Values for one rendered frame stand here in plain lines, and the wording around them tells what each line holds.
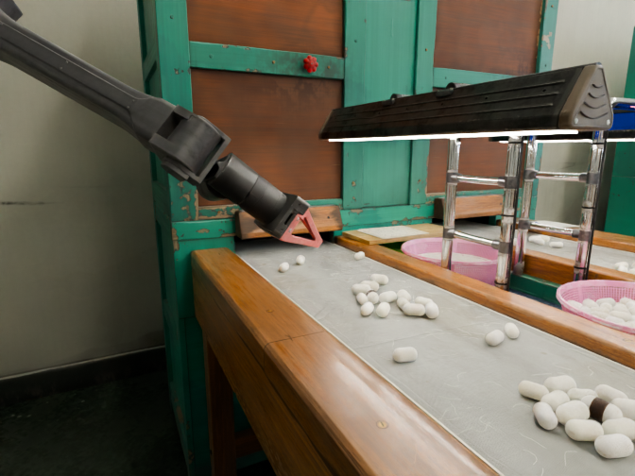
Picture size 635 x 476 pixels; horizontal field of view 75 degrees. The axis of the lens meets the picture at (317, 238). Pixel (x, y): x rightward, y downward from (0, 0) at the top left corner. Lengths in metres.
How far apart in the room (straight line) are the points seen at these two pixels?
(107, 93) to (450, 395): 0.58
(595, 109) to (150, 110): 0.54
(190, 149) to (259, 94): 0.60
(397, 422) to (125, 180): 1.67
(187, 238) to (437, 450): 0.85
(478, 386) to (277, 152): 0.82
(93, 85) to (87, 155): 1.28
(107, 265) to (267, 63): 1.19
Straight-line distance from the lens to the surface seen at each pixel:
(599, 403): 0.55
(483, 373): 0.59
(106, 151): 1.93
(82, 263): 1.99
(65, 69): 0.69
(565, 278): 1.11
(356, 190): 1.27
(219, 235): 1.13
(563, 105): 0.56
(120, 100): 0.64
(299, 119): 1.19
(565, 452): 0.50
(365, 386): 0.49
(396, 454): 0.40
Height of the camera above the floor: 1.02
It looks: 12 degrees down
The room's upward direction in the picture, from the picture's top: straight up
